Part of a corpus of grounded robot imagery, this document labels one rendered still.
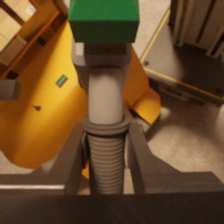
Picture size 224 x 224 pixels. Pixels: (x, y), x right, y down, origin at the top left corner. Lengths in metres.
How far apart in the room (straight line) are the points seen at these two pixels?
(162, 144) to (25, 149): 1.09
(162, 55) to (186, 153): 0.84
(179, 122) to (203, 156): 0.34
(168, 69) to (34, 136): 1.01
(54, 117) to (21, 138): 0.18
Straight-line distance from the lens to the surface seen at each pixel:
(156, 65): 1.32
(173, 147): 1.49
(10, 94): 0.26
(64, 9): 0.94
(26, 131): 0.82
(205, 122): 1.56
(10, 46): 0.89
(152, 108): 1.17
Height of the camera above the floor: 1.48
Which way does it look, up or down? 71 degrees down
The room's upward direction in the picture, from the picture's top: 50 degrees counter-clockwise
